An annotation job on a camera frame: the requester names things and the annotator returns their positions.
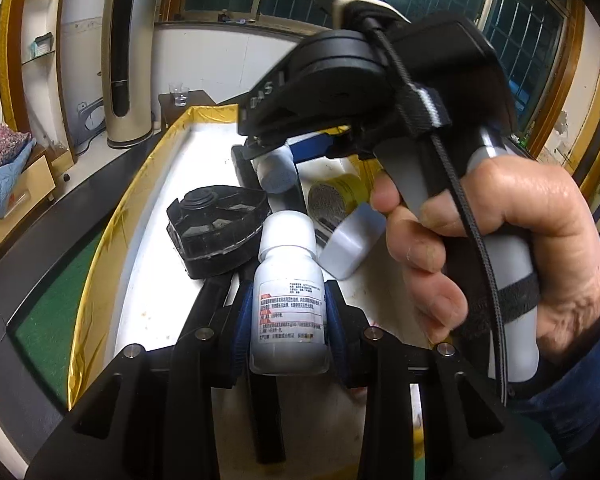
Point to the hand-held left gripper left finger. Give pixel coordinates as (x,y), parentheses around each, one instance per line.
(245,330)

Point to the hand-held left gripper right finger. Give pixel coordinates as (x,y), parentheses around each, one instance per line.
(332,330)

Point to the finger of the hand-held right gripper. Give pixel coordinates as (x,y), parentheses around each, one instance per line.
(260,146)
(315,147)

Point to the black cylinder with grey caps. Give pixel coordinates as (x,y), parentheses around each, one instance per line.
(277,172)

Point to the white plastic bottle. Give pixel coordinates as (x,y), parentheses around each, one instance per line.
(285,270)

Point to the white tray with yellow rim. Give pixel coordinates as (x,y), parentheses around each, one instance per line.
(180,160)

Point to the person's right forearm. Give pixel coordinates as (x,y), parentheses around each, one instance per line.
(580,400)

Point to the person's right hand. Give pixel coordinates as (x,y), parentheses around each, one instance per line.
(530,200)

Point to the round yellow tin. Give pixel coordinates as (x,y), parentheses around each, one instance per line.
(347,187)

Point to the dark wooden stool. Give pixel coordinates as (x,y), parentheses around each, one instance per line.
(200,100)

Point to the pale grey rectangular block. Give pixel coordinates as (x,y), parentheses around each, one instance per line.
(350,245)

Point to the clear plastic cup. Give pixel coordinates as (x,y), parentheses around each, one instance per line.
(180,95)

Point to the beige tower air conditioner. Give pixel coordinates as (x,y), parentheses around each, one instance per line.
(127,60)

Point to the yellow wooden cabinet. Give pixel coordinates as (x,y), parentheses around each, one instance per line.
(30,185)

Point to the small green box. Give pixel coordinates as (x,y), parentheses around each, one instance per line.
(42,45)

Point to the pink floral quilt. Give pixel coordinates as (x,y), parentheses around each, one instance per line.
(0,145)

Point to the light blue quilt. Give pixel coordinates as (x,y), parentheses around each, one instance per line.
(0,195)

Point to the yellow framed shelf unit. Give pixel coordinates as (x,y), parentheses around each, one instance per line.
(7,60)

